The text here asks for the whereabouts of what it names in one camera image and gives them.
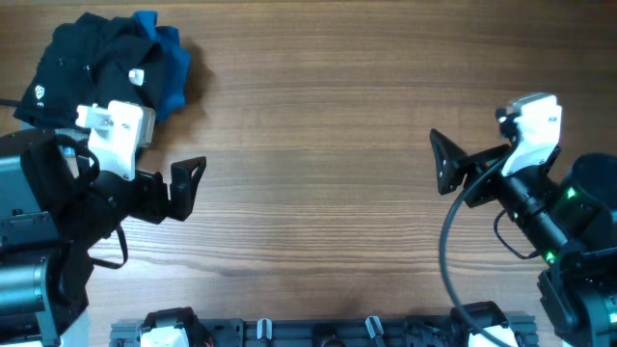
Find blue folded shirt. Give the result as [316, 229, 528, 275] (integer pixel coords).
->
[132, 11, 191, 122]

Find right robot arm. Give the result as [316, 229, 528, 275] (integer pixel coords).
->
[429, 129, 616, 346]

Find black t-shirt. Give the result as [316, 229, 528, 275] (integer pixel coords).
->
[13, 13, 166, 128]

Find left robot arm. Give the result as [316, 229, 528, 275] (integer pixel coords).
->
[1, 129, 206, 346]

